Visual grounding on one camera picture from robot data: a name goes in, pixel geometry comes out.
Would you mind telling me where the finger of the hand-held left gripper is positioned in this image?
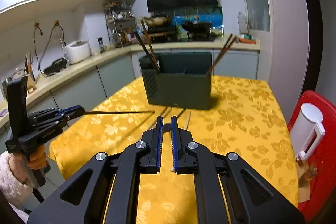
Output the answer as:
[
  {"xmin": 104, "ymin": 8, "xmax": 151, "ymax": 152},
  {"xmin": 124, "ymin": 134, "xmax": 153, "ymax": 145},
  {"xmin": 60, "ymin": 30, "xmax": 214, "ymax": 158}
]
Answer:
[
  {"xmin": 34, "ymin": 111, "xmax": 86, "ymax": 140},
  {"xmin": 28, "ymin": 105, "xmax": 85, "ymax": 121}
]

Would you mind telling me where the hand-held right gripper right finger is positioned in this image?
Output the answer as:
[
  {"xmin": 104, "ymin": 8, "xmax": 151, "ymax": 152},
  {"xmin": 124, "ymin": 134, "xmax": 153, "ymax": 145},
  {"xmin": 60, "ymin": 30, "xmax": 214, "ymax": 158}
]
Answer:
[{"xmin": 171, "ymin": 115, "xmax": 306, "ymax": 224}]

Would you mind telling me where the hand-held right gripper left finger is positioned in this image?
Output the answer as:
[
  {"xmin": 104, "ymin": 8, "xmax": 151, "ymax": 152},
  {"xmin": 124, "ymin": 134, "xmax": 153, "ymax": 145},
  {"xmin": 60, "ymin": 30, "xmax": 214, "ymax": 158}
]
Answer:
[{"xmin": 28, "ymin": 115, "xmax": 163, "ymax": 224}]

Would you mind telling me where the light wooden chopstick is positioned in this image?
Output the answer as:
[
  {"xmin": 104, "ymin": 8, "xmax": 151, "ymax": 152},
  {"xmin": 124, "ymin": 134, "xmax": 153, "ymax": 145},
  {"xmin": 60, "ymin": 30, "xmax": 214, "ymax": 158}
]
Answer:
[
  {"xmin": 170, "ymin": 110, "xmax": 192, "ymax": 172},
  {"xmin": 141, "ymin": 19, "xmax": 161, "ymax": 73}
]

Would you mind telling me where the dark green utensil holder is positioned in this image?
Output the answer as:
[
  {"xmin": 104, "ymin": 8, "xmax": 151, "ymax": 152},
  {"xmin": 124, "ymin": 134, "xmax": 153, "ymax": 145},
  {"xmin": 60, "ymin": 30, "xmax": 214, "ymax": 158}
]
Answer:
[{"xmin": 139, "ymin": 52, "xmax": 213, "ymax": 111}]

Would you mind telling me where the person's left forearm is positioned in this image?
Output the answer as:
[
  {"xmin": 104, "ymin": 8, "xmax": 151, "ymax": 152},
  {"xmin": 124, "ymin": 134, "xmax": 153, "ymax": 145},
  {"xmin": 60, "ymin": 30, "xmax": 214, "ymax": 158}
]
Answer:
[{"xmin": 0, "ymin": 151, "xmax": 34, "ymax": 212}]

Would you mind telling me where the person's left hand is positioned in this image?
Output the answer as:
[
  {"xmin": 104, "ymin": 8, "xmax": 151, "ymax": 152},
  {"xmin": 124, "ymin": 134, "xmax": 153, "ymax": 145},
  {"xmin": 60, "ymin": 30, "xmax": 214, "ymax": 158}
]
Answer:
[{"xmin": 27, "ymin": 147, "xmax": 49, "ymax": 170}]

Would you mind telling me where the beige kitchen countertop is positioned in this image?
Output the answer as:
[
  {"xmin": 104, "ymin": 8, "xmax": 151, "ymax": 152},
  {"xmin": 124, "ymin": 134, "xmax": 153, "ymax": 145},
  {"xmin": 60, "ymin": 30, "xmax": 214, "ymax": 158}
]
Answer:
[{"xmin": 0, "ymin": 39, "xmax": 261, "ymax": 130}]

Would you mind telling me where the black countertop appliance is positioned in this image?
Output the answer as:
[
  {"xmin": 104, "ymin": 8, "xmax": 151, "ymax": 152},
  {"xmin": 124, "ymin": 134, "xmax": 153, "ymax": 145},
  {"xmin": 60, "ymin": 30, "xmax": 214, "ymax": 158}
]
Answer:
[{"xmin": 43, "ymin": 57, "xmax": 68, "ymax": 76}]

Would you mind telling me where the wooden knife block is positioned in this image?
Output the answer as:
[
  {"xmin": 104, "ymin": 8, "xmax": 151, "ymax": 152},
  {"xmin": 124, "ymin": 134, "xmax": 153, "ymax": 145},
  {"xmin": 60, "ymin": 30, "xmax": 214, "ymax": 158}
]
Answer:
[{"xmin": 24, "ymin": 52, "xmax": 37, "ymax": 93}]

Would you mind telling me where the white rice cooker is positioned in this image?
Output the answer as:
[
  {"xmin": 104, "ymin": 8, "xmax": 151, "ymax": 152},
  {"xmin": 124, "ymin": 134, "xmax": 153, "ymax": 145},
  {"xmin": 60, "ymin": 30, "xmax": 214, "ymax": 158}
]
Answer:
[{"xmin": 63, "ymin": 40, "xmax": 92, "ymax": 64}]

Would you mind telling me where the yellow floral tablecloth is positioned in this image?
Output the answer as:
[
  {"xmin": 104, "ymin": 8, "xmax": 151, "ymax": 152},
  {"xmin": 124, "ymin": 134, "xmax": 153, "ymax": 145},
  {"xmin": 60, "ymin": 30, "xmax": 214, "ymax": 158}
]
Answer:
[{"xmin": 48, "ymin": 74, "xmax": 300, "ymax": 224}]

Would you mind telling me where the row of condiment bottles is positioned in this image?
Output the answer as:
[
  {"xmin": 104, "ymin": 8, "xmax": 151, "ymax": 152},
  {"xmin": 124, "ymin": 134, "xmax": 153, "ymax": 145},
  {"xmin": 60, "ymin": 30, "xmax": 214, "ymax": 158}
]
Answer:
[{"xmin": 112, "ymin": 28, "xmax": 134, "ymax": 44}]

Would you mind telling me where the metal spice rack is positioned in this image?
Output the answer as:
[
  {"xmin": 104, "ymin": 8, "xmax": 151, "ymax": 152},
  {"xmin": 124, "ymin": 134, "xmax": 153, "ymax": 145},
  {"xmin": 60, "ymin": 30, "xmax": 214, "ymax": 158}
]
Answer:
[{"xmin": 104, "ymin": 2, "xmax": 137, "ymax": 47}]

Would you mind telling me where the black gas cooktop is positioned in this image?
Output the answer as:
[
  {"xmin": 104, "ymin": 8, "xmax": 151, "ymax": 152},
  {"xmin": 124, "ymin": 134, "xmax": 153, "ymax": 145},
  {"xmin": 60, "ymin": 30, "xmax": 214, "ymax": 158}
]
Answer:
[{"xmin": 146, "ymin": 26, "xmax": 224, "ymax": 42}]

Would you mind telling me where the black wok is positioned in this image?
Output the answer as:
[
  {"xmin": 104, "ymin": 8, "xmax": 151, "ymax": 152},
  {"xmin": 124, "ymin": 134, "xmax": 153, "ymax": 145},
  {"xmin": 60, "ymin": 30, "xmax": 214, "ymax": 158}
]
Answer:
[{"xmin": 181, "ymin": 20, "xmax": 214, "ymax": 33}]

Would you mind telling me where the golden pan with lid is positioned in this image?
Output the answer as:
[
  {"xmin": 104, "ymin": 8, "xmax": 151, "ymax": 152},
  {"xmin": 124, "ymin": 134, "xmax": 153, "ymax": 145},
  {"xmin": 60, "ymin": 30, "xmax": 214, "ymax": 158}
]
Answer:
[{"xmin": 143, "ymin": 14, "xmax": 171, "ymax": 26}]

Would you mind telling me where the orange kitchen utensil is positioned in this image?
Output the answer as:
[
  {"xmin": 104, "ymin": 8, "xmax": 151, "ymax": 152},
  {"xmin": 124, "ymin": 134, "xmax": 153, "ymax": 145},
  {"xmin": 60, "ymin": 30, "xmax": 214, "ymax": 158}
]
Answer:
[{"xmin": 239, "ymin": 35, "xmax": 257, "ymax": 44}]

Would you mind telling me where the blue seascape backsplash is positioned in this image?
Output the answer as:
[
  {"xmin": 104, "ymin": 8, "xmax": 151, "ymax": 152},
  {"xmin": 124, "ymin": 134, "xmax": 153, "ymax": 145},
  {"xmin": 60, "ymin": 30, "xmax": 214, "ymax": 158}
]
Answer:
[{"xmin": 171, "ymin": 6, "xmax": 224, "ymax": 30}]

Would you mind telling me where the white kettle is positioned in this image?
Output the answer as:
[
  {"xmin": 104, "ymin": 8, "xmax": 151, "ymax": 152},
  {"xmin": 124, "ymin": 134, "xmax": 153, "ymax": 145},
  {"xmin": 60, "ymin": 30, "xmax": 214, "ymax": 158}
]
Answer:
[{"xmin": 288, "ymin": 102, "xmax": 326, "ymax": 162}]

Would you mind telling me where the white plastic bottle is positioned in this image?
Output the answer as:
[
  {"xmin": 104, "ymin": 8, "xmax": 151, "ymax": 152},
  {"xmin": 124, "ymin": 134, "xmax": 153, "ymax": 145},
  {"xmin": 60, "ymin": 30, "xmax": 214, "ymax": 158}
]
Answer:
[{"xmin": 237, "ymin": 12, "xmax": 249, "ymax": 34}]

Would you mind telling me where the red plastic stool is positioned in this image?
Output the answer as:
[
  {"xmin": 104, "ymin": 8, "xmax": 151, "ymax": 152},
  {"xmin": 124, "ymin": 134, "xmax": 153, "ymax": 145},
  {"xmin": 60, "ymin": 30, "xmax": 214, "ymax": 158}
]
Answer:
[{"xmin": 287, "ymin": 90, "xmax": 336, "ymax": 222}]

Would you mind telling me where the black power cable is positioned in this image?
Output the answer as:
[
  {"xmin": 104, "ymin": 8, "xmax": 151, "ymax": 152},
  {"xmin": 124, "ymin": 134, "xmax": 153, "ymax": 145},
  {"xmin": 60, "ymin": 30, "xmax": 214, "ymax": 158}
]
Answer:
[
  {"xmin": 33, "ymin": 25, "xmax": 44, "ymax": 75},
  {"xmin": 39, "ymin": 24, "xmax": 66, "ymax": 72}
]

